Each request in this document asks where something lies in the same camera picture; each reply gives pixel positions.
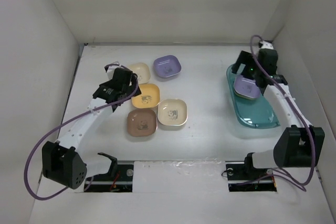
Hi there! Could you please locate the cream panda plate back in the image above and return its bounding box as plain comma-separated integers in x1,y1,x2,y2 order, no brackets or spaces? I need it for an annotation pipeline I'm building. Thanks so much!
128,62,151,84

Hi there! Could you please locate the cream panda plate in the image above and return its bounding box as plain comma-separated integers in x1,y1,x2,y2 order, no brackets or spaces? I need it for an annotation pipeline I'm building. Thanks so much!
157,99,188,126
128,62,151,84

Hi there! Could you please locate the purple panda plate front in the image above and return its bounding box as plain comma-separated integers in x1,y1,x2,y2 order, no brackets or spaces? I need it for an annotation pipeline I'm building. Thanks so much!
233,75,260,100

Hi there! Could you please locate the purple panda plate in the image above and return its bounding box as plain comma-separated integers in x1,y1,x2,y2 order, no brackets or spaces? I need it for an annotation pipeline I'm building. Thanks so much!
233,75,260,100
153,55,182,78

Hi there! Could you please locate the yellow panda plate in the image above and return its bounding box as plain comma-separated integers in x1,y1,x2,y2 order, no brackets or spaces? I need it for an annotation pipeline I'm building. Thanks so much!
131,83,161,109

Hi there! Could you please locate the purple panda plate back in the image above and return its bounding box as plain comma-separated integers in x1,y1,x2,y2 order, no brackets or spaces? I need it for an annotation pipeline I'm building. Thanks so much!
153,55,182,78

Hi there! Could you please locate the brown panda plate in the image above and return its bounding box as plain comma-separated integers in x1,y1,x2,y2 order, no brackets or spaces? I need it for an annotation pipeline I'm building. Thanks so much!
127,109,158,137

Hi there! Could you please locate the teal plastic bin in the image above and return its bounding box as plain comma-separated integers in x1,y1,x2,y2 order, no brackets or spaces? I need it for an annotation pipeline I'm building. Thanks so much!
226,65,280,129

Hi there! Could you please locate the cream panda plate front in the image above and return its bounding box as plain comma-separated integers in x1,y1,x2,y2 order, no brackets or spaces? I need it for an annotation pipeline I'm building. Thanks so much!
157,99,188,126

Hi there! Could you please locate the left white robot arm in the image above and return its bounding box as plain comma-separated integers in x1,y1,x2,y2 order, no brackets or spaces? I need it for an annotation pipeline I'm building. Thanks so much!
41,67,141,189

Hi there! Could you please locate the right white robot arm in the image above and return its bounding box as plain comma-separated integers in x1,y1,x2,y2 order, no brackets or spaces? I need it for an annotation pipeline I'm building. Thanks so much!
226,47,325,179

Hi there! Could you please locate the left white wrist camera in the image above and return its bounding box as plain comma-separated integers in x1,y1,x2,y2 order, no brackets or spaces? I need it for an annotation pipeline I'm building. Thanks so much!
104,61,122,73

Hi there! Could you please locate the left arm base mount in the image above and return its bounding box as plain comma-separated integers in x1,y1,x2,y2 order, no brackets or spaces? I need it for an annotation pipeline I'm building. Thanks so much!
83,162,134,193

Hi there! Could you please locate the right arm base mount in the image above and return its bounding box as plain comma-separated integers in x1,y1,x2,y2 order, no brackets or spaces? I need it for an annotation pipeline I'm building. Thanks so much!
221,162,277,193

